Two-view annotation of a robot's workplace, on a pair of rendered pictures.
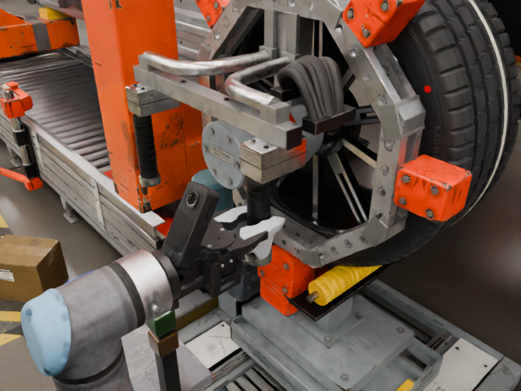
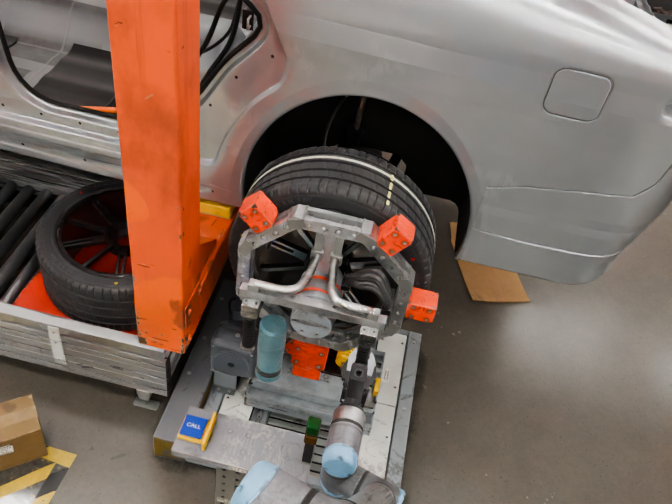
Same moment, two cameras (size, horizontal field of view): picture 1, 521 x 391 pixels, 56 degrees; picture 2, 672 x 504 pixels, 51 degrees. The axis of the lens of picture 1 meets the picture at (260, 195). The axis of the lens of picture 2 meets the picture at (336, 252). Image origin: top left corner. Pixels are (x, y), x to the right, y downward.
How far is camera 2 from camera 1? 1.57 m
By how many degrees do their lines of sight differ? 37
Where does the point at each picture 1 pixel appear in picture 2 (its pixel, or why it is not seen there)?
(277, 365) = (297, 408)
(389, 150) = (403, 296)
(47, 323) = (351, 457)
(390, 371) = not seen: hidden behind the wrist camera
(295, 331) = (301, 381)
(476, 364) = (397, 344)
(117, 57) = (179, 265)
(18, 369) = not seen: outside the picture
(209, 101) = (324, 310)
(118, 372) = not seen: hidden behind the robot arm
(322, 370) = (334, 399)
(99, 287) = (352, 432)
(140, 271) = (357, 416)
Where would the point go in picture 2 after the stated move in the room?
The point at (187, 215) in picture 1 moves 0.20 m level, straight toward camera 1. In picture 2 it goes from (357, 381) to (414, 428)
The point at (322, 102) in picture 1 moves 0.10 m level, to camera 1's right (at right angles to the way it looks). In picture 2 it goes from (387, 297) to (413, 284)
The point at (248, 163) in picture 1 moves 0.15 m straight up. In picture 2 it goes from (365, 341) to (374, 305)
